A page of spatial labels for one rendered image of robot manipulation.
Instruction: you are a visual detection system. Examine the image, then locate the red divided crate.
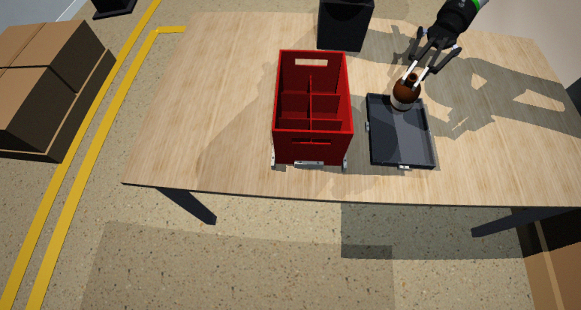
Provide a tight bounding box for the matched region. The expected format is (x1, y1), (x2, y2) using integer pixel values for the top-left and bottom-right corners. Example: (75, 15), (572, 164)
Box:
(272, 50), (354, 166)

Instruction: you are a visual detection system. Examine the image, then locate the brown glass bottle with white label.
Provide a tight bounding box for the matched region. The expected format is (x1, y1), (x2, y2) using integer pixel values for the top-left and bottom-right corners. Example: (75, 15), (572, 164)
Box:
(390, 73), (421, 112)

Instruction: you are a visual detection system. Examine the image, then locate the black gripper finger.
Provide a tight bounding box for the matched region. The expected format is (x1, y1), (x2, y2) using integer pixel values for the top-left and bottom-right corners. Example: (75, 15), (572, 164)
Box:
(412, 35), (462, 92)
(401, 26), (441, 85)

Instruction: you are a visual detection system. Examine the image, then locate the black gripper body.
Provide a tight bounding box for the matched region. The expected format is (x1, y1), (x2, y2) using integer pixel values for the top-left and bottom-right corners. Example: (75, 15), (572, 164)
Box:
(427, 13), (464, 50)

